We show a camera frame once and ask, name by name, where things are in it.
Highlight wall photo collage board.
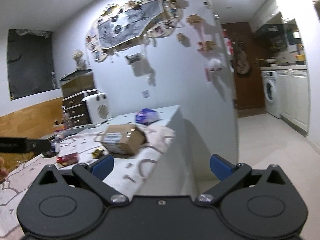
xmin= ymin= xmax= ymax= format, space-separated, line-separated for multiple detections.
xmin=85 ymin=0 xmax=183 ymax=62

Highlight glass fish tank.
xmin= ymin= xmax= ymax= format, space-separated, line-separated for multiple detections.
xmin=60 ymin=69 xmax=95 ymax=98

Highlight brown wooden door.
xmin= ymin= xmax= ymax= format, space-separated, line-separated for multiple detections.
xmin=222 ymin=22 xmax=266 ymax=110

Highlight white washing machine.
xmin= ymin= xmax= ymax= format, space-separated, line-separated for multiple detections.
xmin=261 ymin=71 xmax=281 ymax=119

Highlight white plush sheep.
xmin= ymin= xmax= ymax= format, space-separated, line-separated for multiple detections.
xmin=208 ymin=58 xmax=222 ymax=72

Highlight brown cardboard box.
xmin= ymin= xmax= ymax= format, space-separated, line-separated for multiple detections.
xmin=100 ymin=124 xmax=147 ymax=155

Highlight pink patterned table cloth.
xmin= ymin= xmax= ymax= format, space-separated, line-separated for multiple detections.
xmin=0 ymin=125 xmax=176 ymax=240

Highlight brown hanging bag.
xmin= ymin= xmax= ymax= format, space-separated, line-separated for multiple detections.
xmin=235 ymin=39 xmax=251 ymax=75

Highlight purple snack bag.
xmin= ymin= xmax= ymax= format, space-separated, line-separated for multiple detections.
xmin=135 ymin=108 xmax=161 ymax=125

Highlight white space heater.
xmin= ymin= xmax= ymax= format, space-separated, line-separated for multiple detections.
xmin=81 ymin=93 xmax=112 ymax=124

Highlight dark drawer cabinet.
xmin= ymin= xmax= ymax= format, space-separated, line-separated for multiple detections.
xmin=62 ymin=89 xmax=98 ymax=126

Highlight white kitchen cabinets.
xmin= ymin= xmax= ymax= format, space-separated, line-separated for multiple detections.
xmin=277 ymin=69 xmax=310 ymax=134

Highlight gold foil wrapper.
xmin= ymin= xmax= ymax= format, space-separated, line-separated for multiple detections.
xmin=92 ymin=147 xmax=104 ymax=159

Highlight person's left hand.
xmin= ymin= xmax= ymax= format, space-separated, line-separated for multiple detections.
xmin=0 ymin=157 xmax=9 ymax=181

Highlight red cigarette pack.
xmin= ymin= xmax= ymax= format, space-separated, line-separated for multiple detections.
xmin=56 ymin=153 xmax=79 ymax=167

